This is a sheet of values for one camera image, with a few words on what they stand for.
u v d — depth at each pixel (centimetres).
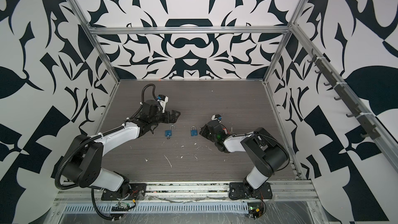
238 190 74
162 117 78
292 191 76
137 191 73
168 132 93
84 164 44
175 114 81
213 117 89
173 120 79
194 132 93
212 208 71
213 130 73
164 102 81
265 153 46
